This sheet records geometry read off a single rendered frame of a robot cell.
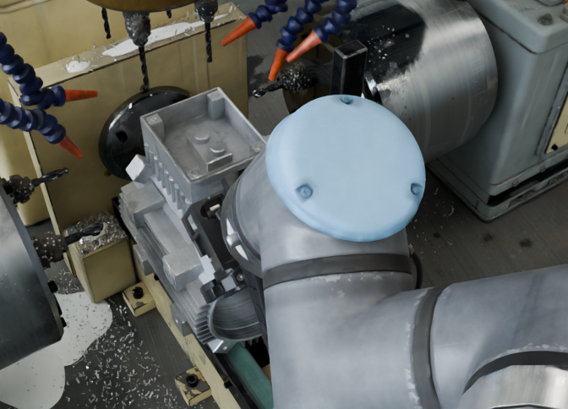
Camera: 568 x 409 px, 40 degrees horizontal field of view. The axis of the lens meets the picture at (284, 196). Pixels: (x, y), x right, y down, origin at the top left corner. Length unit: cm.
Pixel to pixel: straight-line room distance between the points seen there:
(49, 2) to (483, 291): 74
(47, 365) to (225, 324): 29
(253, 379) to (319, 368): 49
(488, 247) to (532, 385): 90
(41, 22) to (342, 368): 72
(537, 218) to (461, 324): 90
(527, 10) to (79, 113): 57
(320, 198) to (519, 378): 15
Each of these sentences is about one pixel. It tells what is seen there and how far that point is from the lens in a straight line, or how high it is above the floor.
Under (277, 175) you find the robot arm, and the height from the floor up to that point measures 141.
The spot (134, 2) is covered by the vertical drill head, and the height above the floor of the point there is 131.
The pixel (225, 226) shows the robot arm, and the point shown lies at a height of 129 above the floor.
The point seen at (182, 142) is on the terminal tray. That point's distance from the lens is 88.
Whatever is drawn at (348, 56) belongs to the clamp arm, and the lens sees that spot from 78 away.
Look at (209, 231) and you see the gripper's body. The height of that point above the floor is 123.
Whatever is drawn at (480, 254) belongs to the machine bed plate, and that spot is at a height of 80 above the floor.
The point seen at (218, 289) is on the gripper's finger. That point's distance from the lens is 67.
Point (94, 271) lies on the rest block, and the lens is 108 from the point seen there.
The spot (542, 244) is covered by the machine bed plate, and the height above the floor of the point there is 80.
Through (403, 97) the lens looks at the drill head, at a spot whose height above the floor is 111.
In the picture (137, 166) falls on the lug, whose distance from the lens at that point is 90.
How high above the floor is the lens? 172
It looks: 48 degrees down
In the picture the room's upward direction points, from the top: 2 degrees clockwise
